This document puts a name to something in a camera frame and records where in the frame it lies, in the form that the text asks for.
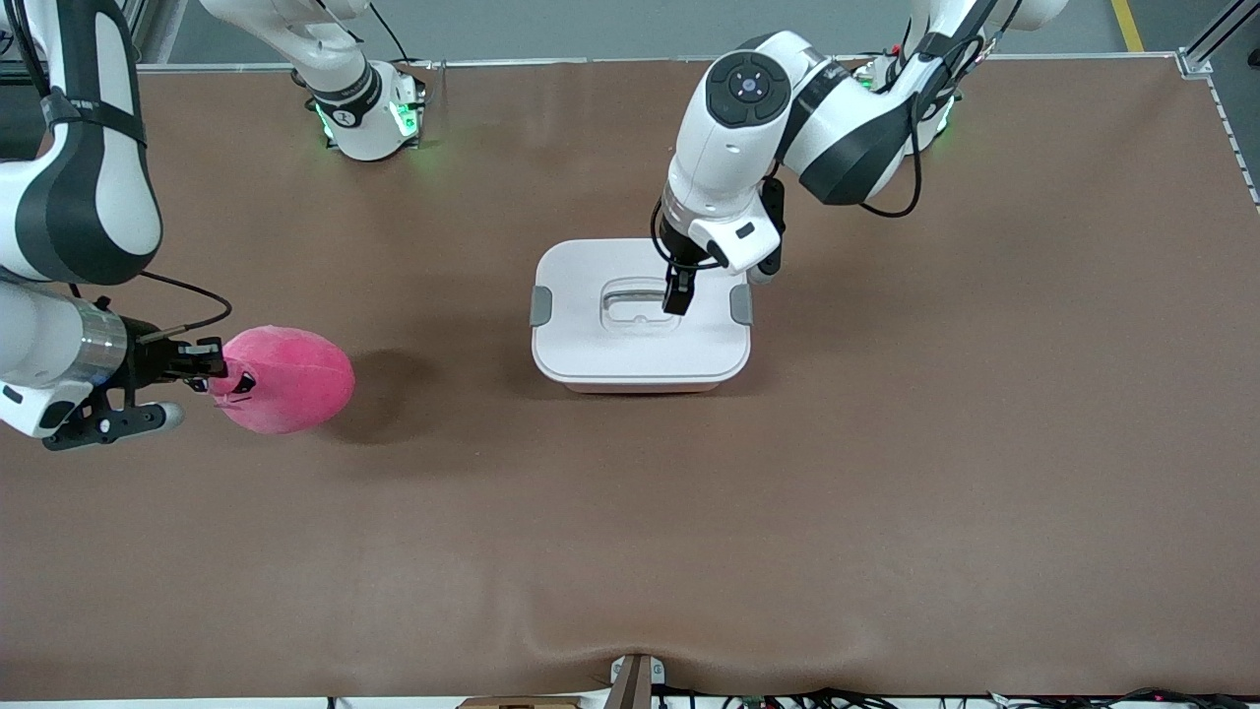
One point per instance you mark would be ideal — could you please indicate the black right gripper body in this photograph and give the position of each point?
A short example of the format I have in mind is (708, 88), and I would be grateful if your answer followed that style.
(151, 361)

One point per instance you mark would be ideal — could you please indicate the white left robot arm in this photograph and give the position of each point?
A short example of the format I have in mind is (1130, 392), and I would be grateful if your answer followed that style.
(728, 148)

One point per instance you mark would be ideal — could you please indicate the silver table edge rail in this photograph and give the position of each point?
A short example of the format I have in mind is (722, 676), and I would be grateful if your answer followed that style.
(591, 61)

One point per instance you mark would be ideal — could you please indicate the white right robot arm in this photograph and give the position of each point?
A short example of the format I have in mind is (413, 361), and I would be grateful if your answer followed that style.
(89, 197)

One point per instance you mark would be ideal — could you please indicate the pink plastic storage box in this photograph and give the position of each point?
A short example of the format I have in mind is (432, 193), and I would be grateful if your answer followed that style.
(640, 389)

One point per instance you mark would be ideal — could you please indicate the aluminium frame strut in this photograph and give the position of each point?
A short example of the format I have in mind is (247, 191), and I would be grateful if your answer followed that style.
(138, 30)
(1216, 34)

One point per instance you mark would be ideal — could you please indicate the pink plush toy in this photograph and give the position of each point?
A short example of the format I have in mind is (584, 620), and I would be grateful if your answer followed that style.
(295, 379)

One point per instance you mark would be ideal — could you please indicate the brown table mat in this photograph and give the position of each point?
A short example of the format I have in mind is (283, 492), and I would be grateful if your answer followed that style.
(630, 542)

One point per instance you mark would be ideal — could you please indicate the white box lid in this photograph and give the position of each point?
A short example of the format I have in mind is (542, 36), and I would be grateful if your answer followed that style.
(591, 345)

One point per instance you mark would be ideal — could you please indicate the grey metal mounting bracket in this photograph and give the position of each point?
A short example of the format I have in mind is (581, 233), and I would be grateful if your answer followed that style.
(635, 684)

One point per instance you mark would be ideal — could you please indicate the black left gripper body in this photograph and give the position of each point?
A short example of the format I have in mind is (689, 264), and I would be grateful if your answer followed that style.
(675, 250)

